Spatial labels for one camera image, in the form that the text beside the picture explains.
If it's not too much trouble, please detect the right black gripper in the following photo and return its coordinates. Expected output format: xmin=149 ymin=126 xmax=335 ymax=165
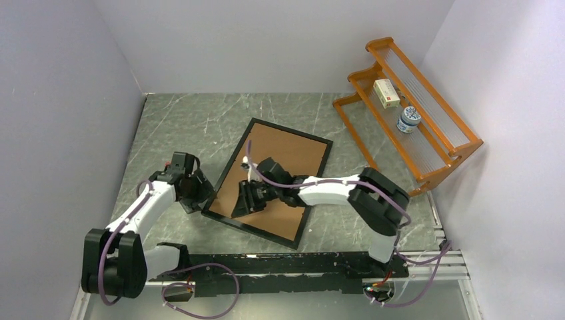
xmin=231 ymin=179 xmax=281 ymax=218

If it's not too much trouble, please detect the black picture frame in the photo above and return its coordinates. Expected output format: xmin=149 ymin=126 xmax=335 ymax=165
xmin=201 ymin=117 xmax=334 ymax=252

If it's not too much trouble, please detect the brown backing board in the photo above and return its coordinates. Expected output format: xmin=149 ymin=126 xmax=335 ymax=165
xmin=208 ymin=123 xmax=328 ymax=243

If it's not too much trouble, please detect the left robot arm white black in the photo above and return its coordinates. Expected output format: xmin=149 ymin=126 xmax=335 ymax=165
xmin=81 ymin=151 xmax=215 ymax=305

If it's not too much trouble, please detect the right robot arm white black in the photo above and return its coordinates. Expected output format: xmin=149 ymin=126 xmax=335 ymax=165
xmin=231 ymin=157 xmax=410 ymax=277

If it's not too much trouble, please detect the orange wooden rack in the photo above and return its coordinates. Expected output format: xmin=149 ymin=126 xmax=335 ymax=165
xmin=333 ymin=37 xmax=483 ymax=196

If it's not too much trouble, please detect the white red carton box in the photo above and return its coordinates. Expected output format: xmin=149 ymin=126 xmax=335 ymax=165
xmin=373 ymin=78 xmax=400 ymax=109

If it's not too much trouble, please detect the blue white ceramic jar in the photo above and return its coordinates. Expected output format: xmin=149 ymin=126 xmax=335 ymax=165
xmin=396 ymin=106 xmax=422 ymax=133

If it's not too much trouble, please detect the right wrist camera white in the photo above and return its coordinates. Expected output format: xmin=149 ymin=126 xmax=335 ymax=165
xmin=241 ymin=156 xmax=253 ymax=180

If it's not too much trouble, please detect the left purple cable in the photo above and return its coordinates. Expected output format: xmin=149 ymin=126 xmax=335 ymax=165
xmin=97 ymin=180 xmax=241 ymax=320

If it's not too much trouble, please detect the purple cable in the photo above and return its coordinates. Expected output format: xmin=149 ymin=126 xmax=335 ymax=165
xmin=245 ymin=140 xmax=454 ymax=309
xmin=97 ymin=180 xmax=241 ymax=320

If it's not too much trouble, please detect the aluminium rail profile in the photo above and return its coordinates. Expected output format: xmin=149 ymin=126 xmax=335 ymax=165
xmin=80 ymin=249 xmax=470 ymax=286

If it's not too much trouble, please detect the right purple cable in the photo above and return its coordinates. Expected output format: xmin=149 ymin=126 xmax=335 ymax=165
xmin=245 ymin=140 xmax=454 ymax=309

